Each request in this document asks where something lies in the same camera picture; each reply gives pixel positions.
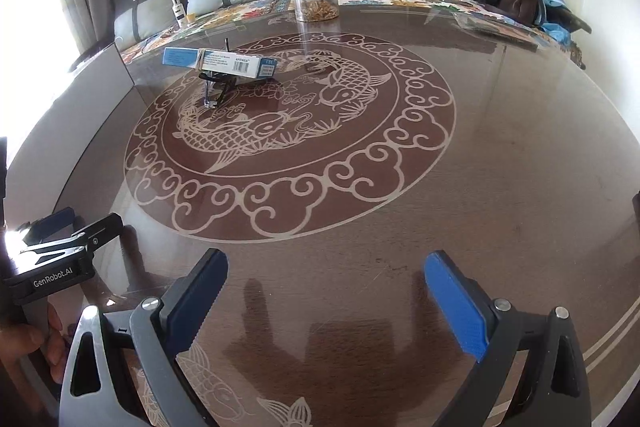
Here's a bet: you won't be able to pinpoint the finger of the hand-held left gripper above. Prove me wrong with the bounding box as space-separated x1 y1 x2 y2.
20 213 124 265
22 207 76 244

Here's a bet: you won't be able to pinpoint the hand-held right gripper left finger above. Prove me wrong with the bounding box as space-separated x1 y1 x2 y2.
59 248 229 427

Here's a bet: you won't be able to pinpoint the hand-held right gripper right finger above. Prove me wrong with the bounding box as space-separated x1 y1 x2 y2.
424 250 593 427

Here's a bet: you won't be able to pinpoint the white storage box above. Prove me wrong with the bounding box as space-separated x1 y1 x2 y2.
10 41 137 188

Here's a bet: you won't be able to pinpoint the brown patterned glass desktop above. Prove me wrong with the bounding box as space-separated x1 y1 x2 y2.
10 2 640 427

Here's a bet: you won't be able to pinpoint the person's left hand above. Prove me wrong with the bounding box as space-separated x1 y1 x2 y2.
0 307 66 383

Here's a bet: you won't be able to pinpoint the black eyeglasses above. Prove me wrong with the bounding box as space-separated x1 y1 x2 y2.
199 38 242 110

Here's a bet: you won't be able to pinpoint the white and blue carton box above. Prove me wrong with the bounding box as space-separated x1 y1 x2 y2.
196 48 277 80

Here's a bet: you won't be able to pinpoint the dark bag on sofa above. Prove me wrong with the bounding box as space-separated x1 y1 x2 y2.
479 0 576 48

